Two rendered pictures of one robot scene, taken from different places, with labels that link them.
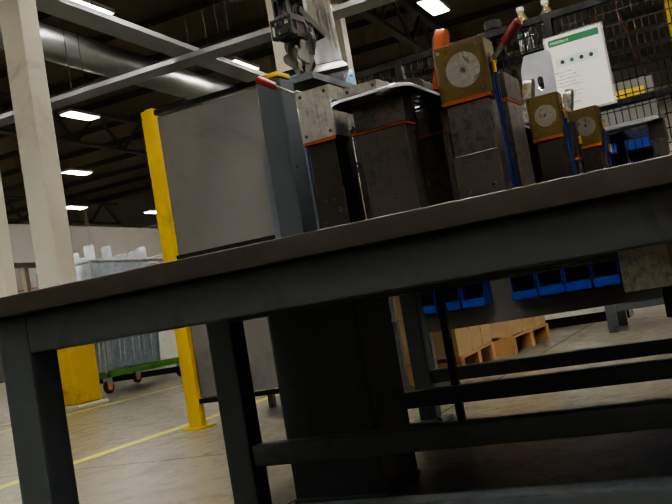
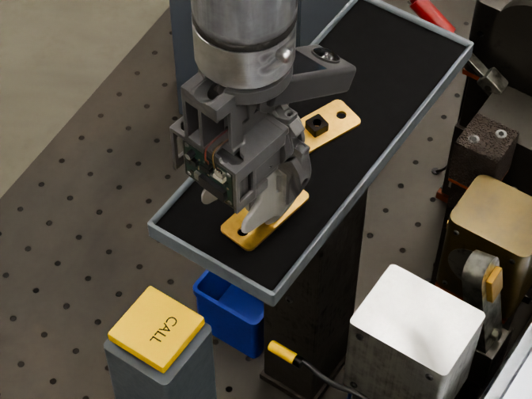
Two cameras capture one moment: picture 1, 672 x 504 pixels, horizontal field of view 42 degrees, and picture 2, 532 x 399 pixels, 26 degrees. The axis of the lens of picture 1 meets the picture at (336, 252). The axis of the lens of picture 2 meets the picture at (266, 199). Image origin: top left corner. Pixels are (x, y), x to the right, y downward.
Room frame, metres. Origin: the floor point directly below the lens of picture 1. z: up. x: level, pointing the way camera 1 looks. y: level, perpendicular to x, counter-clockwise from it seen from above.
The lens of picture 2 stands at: (1.63, -0.06, 2.01)
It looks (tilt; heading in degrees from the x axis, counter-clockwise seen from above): 53 degrees down; 6
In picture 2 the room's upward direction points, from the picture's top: straight up
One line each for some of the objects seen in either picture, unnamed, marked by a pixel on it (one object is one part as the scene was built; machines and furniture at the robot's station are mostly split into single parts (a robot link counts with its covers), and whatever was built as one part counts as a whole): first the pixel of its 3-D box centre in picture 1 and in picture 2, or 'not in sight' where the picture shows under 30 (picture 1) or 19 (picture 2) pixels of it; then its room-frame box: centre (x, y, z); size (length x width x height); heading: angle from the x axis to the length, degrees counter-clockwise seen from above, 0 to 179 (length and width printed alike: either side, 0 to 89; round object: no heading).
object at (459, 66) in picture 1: (484, 130); not in sight; (1.78, -0.34, 0.88); 0.14 x 0.09 x 0.36; 62
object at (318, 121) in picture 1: (326, 170); not in sight; (1.96, -0.01, 0.88); 0.12 x 0.07 x 0.36; 62
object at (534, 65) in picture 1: (542, 100); not in sight; (3.03, -0.80, 1.17); 0.12 x 0.01 x 0.34; 62
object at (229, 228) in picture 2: not in sight; (265, 209); (2.24, 0.00, 1.17); 0.08 x 0.04 x 0.01; 144
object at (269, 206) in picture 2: (303, 56); (263, 208); (2.21, 0.00, 1.22); 0.06 x 0.03 x 0.09; 144
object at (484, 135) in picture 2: not in sight; (461, 247); (2.41, -0.21, 0.90); 0.05 x 0.05 x 0.40; 62
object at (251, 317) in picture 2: not in sight; (248, 296); (2.42, 0.04, 0.75); 0.11 x 0.10 x 0.09; 152
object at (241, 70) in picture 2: not in sight; (248, 39); (2.22, 0.01, 1.41); 0.08 x 0.08 x 0.05
